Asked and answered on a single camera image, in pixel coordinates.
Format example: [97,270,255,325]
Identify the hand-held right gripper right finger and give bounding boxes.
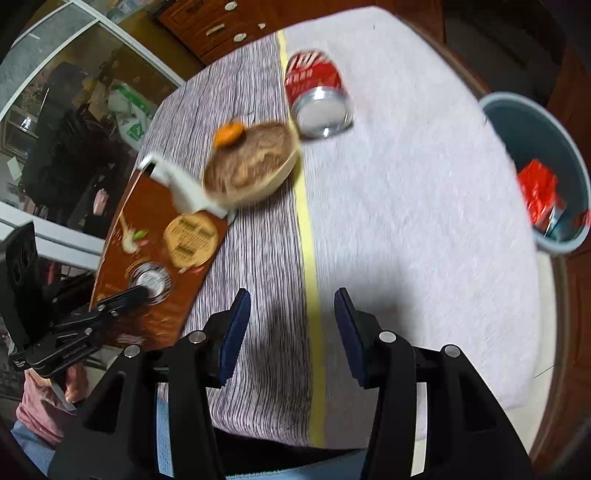
[334,286,533,480]

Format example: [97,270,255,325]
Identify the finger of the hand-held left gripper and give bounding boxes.
[88,285,151,324]
[44,274,99,309]

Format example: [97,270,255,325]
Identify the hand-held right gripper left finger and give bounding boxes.
[48,289,252,480]

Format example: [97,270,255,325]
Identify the brown carton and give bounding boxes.
[90,168,232,352]

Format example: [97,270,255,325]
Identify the red foil packet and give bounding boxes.
[516,159,567,228]

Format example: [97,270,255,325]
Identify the green and silver snack packet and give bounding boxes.
[542,205,581,241]

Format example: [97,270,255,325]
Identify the grey trash bin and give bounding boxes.
[478,91,591,258]

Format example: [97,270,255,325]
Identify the person's left forearm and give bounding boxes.
[15,376,71,448]

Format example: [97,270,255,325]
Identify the person's left hand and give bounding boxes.
[25,362,89,403]

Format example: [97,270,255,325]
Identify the grey printed tablecloth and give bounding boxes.
[95,6,544,449]

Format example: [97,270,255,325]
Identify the white crumpled tissue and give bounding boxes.
[137,154,232,221]

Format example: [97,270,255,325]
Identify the person's blue jeans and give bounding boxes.
[10,394,372,480]

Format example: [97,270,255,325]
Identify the beige bowl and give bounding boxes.
[203,121,302,209]

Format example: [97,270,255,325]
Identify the white and green sack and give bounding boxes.
[107,79,157,152]

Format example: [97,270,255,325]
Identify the orange peel piece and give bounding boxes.
[214,120,245,148]

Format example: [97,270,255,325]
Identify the white framed glass door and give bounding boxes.
[0,0,188,273]

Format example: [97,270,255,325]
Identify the red drink can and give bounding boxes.
[283,49,355,140]

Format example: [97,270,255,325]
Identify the brown wooden drawer cabinet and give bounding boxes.
[154,0,288,64]

